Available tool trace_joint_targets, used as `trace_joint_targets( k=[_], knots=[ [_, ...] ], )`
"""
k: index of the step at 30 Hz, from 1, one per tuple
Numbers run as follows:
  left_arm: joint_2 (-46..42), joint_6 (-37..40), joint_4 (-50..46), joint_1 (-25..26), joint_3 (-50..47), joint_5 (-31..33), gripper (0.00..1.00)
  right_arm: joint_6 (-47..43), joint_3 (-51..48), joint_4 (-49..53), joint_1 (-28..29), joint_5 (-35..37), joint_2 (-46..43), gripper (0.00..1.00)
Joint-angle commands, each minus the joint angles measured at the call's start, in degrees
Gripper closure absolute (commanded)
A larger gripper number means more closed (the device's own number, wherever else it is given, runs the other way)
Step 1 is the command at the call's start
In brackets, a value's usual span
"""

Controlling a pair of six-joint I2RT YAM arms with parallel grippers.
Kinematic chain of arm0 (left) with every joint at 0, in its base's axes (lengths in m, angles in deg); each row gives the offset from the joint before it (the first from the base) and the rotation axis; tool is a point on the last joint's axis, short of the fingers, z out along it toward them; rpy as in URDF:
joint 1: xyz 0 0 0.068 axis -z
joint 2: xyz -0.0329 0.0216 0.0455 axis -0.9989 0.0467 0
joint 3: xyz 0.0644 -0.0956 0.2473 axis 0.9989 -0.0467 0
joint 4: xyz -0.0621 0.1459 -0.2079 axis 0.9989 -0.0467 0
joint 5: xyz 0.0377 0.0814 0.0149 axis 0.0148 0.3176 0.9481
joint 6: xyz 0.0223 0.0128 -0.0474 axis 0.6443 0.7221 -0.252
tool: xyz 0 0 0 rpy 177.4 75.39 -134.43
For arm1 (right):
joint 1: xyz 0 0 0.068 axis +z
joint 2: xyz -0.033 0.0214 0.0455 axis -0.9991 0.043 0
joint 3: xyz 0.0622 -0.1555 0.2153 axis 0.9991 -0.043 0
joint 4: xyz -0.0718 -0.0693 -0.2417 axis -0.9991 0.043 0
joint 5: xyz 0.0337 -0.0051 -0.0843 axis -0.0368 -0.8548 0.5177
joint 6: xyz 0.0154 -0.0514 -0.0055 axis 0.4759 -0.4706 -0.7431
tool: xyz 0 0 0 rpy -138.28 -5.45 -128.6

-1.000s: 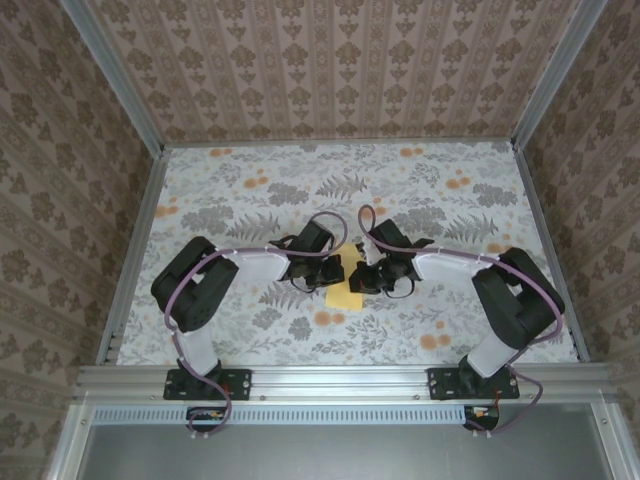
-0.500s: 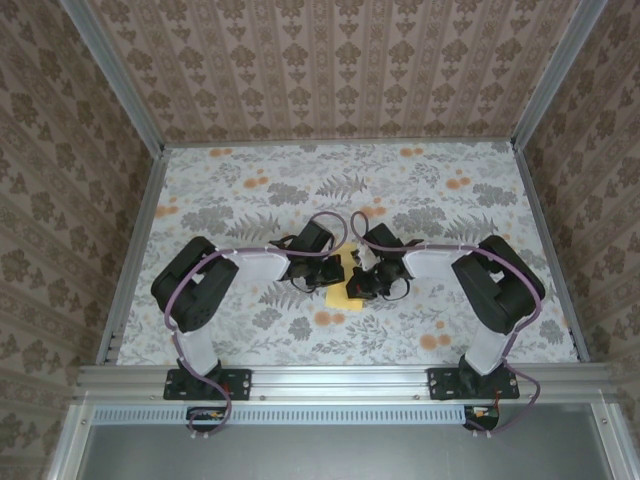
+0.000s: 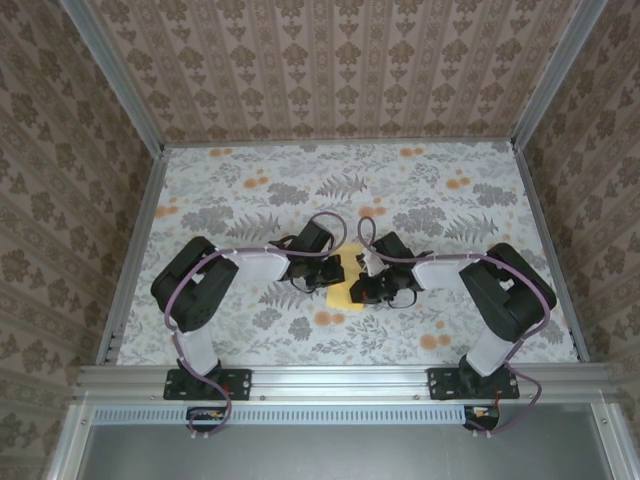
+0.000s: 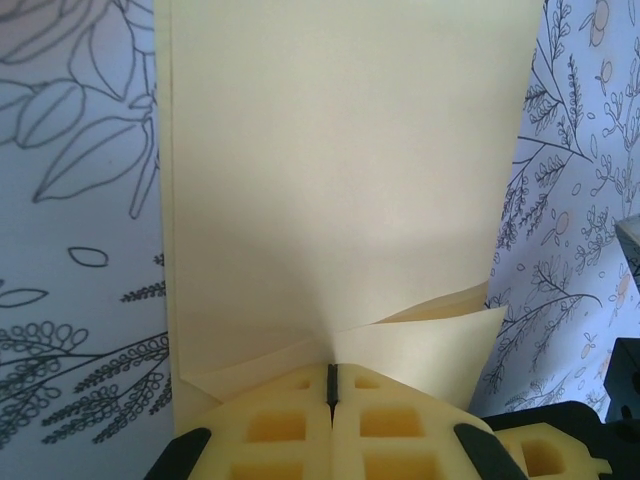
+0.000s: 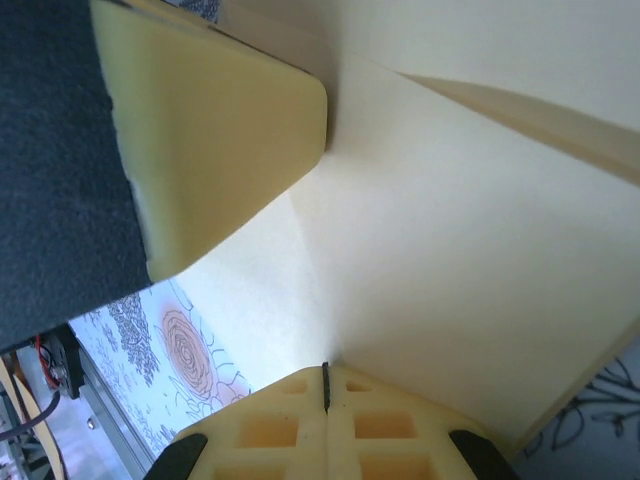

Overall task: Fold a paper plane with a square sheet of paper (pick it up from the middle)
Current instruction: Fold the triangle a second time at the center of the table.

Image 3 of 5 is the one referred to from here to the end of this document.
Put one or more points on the black connector board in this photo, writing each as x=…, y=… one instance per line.
x=485, y=422
x=207, y=425

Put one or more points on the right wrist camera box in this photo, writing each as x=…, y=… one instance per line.
x=370, y=261

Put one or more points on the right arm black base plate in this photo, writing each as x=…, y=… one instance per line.
x=442, y=385

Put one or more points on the yellow cloth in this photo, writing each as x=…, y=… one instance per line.
x=340, y=300

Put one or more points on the aluminium side rail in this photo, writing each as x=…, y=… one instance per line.
x=145, y=210
x=539, y=210

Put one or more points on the floral table cover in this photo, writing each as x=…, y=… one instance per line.
x=320, y=350

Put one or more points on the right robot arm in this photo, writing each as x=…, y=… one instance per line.
x=505, y=295

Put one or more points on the aluminium framed metal panel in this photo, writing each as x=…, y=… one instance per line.
x=340, y=455

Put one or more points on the aluminium corner post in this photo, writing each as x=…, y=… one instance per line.
x=120, y=75
x=556, y=75

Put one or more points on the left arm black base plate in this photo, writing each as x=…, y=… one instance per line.
x=240, y=385

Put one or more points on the aluminium cross rail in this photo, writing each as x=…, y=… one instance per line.
x=340, y=382

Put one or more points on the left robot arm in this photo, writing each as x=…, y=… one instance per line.
x=200, y=285

